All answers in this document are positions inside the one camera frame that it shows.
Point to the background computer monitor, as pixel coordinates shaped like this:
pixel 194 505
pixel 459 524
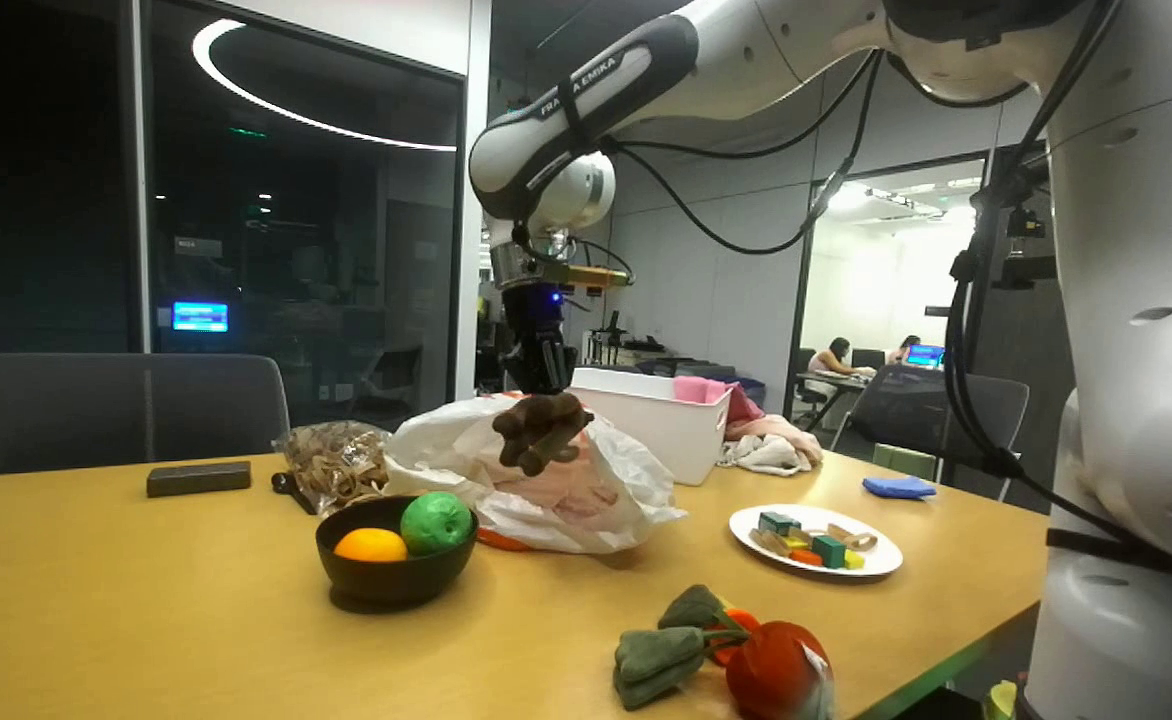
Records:
pixel 930 359

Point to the clear bag of rubber bands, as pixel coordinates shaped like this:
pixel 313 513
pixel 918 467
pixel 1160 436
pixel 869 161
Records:
pixel 337 467

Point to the pink cloth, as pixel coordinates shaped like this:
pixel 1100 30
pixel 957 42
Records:
pixel 704 391

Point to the red stuffed vegetable green leaves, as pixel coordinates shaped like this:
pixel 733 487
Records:
pixel 769 672

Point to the blue lit screen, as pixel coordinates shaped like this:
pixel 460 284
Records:
pixel 203 316

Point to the green wooden block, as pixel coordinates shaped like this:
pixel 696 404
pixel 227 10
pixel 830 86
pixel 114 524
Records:
pixel 830 551
pixel 779 522

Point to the seated person in background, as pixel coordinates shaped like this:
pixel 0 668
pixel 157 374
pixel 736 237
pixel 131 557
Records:
pixel 832 360
pixel 910 348

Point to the orange toy fruit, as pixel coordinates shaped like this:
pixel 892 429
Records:
pixel 368 547

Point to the white paper plate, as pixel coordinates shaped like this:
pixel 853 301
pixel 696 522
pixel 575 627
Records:
pixel 879 555

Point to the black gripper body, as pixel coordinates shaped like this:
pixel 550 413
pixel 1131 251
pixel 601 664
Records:
pixel 536 316

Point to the grey office chair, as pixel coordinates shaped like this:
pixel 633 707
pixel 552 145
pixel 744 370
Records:
pixel 105 413
pixel 927 413

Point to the orange round wooden bead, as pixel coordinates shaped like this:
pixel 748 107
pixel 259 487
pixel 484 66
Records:
pixel 805 557

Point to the green toy apple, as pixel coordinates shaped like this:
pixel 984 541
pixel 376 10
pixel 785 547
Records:
pixel 438 522

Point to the brown stuffed animal toy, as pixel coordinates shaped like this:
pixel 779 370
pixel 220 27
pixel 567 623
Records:
pixel 542 433

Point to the yellow wooden block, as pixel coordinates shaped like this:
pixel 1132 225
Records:
pixel 853 557

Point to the white plastic bin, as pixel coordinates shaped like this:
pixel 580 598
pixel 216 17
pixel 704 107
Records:
pixel 670 420

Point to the blue flat object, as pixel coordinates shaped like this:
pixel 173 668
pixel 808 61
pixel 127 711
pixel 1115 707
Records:
pixel 899 490

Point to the black rectangular case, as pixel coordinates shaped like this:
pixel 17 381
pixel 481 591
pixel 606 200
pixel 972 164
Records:
pixel 199 476

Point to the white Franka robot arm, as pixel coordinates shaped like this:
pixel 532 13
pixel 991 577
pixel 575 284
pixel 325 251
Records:
pixel 1146 335

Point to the white grey towel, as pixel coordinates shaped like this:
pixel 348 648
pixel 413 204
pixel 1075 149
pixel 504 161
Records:
pixel 769 453

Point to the white plastic bag orange print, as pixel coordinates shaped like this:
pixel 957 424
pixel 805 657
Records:
pixel 608 505

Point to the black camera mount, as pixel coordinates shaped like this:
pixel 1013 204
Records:
pixel 1016 245

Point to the black bowl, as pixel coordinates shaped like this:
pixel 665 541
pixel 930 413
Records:
pixel 390 585

